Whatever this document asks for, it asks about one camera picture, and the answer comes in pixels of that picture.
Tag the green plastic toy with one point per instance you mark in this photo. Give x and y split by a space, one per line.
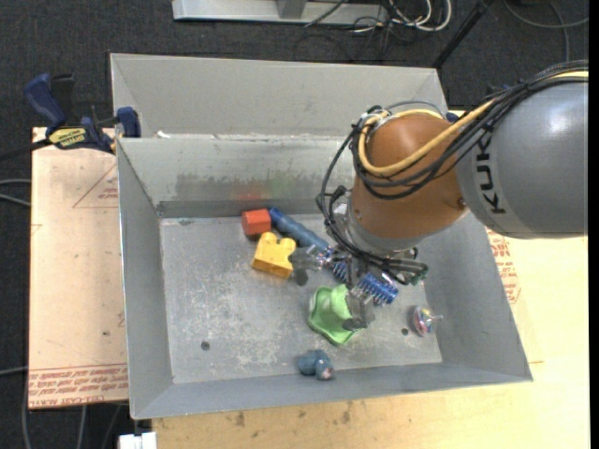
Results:
327 314

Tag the yellow toy brick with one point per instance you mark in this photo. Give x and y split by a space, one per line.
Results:
273 255

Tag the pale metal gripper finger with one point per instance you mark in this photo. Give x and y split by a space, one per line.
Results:
309 257
361 311

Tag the blue-grey toy animal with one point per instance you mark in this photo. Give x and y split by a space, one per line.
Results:
314 364

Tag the brown cardboard board red print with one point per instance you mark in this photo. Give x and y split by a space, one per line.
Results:
75 274

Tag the blue cylinder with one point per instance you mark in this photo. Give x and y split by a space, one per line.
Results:
295 229

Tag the red block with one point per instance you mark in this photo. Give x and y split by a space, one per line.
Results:
256 221

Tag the grey metal bin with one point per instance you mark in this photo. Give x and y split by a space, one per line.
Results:
224 297

